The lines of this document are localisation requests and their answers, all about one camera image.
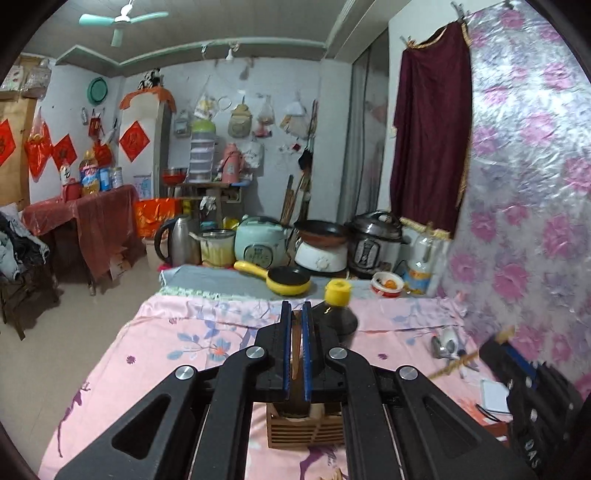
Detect wooden chopstick holder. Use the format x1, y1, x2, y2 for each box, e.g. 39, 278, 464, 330
265, 317, 347, 451

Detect brown wooden chopstick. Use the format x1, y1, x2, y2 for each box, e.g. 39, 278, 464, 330
428, 351, 479, 380

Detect metal spoon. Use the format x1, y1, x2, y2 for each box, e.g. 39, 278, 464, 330
430, 336, 450, 359

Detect pink deer print tablecloth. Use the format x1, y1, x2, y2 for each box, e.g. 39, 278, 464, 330
38, 285, 514, 480

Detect dark soy sauce bottle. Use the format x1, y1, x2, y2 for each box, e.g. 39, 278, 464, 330
311, 278, 359, 347

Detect red white bowl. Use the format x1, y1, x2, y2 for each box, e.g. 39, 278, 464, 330
370, 271, 405, 298

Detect cooking oil bottle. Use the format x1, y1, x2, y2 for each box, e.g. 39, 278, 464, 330
404, 222, 438, 296

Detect yellow small frying pan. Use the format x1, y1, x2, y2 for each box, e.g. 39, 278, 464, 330
233, 261, 311, 297

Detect white electric hotplate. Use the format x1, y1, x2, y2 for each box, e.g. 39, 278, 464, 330
294, 241, 348, 276

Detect cream enamel pot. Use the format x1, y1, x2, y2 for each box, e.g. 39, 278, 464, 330
189, 229, 235, 268

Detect steel electric kettle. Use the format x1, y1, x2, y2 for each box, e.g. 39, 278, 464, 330
153, 215, 201, 267

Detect silver pressure cooker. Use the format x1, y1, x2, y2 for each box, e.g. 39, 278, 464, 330
346, 210, 409, 278

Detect mint green rice cooker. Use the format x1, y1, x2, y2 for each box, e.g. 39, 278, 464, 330
235, 215, 288, 269

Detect brown frying pan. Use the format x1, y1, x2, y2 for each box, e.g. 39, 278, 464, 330
294, 220, 348, 248

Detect red cloth covered table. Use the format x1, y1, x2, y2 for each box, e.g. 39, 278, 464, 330
22, 185, 145, 296

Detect wooden chair with clothes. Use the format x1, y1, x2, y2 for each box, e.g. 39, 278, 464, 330
1, 211, 59, 340

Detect pink thermos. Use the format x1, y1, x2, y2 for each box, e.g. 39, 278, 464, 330
221, 143, 243, 184

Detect dark red curtain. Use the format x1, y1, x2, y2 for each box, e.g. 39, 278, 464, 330
390, 21, 473, 236

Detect white refrigerator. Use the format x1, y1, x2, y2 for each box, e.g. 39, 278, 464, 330
117, 87, 176, 200

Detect stacked grey steamer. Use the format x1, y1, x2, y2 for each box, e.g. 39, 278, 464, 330
186, 119, 217, 183

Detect green ceiling fan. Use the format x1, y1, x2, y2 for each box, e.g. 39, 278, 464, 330
78, 1, 169, 48

